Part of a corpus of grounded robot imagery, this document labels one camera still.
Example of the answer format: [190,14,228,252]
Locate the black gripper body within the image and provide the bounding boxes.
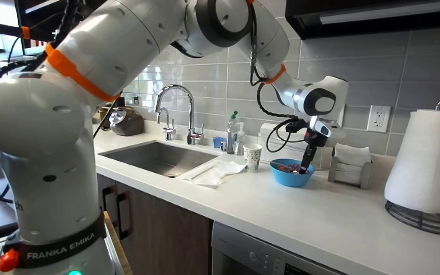
[301,116,332,168]

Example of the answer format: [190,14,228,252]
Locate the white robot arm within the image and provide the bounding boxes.
[0,0,349,275]

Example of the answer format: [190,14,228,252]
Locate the colourful cereal pieces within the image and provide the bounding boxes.
[272,162,306,174]

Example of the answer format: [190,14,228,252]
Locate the blue bowl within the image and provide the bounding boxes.
[269,159,315,188]

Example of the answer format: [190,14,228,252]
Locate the white paper coffee cup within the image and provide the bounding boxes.
[245,144,263,171]

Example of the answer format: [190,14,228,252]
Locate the napkin holder with napkins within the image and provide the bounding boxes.
[329,144,373,188]

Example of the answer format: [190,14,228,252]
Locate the white electrical outlet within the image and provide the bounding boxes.
[367,106,391,133]

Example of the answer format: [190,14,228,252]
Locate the dish soap bottle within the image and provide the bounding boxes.
[226,110,243,154]

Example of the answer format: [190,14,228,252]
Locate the white cloth on counter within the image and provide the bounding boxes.
[180,156,246,188]

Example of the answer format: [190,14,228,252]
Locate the blue sponge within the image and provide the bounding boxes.
[213,136,226,151]

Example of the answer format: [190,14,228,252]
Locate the white paper towel roll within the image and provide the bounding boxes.
[385,110,440,214]

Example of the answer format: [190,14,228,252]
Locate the black range hood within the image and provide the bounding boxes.
[284,0,440,40]

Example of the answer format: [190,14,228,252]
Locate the chrome kitchen faucet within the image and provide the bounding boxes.
[153,83,205,147]

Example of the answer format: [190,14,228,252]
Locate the stainless dishwasher control panel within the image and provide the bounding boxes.
[211,222,345,275]

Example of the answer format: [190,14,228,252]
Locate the stainless steel sink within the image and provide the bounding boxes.
[103,142,216,179]

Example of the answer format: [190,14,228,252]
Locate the wooden cabinet door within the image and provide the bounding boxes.
[98,176,213,275]

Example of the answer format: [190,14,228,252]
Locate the dark object behind sink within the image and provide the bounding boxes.
[109,107,144,136]

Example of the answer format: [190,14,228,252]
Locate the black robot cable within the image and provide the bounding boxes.
[248,0,309,154]

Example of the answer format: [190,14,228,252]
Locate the black wire towel holder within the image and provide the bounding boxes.
[385,200,440,235]

